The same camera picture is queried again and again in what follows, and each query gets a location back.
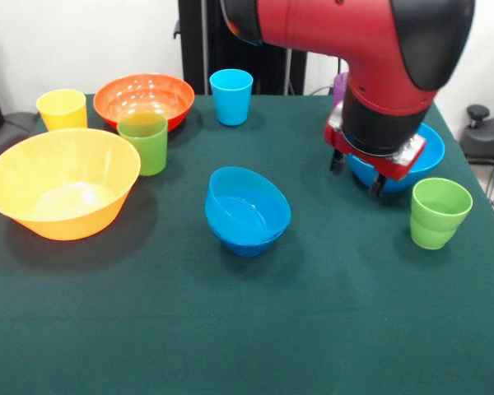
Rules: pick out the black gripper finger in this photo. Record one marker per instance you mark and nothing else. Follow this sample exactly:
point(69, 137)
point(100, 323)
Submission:
point(376, 185)
point(337, 162)

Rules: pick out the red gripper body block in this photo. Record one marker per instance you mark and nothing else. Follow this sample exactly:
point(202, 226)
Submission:
point(395, 168)

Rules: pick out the large blue bowl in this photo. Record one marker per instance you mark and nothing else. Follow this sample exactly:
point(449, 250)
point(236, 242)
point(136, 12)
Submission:
point(430, 154)

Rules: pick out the small light blue bowl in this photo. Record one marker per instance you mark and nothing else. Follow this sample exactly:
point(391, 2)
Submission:
point(230, 185)

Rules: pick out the small dark blue bowl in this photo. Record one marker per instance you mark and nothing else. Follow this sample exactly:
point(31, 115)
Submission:
point(247, 247)

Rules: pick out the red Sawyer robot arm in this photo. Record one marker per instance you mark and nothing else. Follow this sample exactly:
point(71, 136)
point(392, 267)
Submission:
point(354, 37)

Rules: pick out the purple cup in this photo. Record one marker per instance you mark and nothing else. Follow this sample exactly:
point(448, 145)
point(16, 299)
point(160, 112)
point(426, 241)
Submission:
point(339, 88)

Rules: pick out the ridged green cup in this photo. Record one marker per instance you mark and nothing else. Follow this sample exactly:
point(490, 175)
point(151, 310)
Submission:
point(432, 234)

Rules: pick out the grey black stand base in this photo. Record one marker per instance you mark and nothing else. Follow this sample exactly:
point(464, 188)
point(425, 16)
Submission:
point(481, 140)
point(8, 123)

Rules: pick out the light blue cup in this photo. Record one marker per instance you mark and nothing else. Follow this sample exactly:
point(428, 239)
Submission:
point(230, 98)

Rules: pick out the dark green tablecloth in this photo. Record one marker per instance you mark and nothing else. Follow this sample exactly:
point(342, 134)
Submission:
point(247, 308)

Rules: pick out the smooth green cup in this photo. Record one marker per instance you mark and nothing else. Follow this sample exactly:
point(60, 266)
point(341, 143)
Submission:
point(144, 152)

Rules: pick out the red-orange bowl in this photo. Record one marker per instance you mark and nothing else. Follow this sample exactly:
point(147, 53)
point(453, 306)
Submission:
point(140, 90)

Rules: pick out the large yellow-orange bowl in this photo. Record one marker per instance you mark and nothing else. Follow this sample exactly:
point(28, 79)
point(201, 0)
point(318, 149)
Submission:
point(66, 222)

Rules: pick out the yellow cup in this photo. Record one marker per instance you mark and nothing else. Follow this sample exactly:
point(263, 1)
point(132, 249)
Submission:
point(61, 113)

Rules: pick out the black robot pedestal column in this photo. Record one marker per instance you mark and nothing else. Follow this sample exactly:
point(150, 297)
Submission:
point(222, 61)

